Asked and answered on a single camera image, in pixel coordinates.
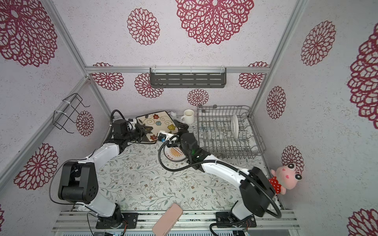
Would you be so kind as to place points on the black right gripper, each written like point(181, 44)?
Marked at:
point(179, 131)

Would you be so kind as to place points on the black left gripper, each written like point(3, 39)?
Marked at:
point(142, 132)

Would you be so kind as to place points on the black square plate glossy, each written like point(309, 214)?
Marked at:
point(158, 121)

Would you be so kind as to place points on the white round plate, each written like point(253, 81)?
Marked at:
point(235, 126)
point(174, 154)

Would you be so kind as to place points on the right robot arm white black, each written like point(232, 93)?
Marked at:
point(256, 191)

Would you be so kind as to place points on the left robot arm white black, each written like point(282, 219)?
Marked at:
point(79, 184)

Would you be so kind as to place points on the white ceramic mug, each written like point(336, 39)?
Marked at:
point(188, 117)

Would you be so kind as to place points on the white twin bell alarm clock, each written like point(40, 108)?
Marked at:
point(173, 114)

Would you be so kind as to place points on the pink phone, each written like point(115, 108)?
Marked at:
point(164, 225)

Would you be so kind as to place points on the pink pig plush toy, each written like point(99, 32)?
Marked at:
point(285, 178)

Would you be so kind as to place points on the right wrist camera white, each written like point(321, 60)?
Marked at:
point(163, 136)

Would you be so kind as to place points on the grey wire dish rack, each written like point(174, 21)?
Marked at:
point(214, 132)

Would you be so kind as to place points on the grey wall shelf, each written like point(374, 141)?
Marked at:
point(188, 78)

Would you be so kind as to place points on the black wire wall holder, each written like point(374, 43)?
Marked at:
point(63, 115)

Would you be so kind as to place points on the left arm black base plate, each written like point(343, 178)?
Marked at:
point(119, 221)

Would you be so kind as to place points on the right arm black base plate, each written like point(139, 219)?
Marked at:
point(227, 220)

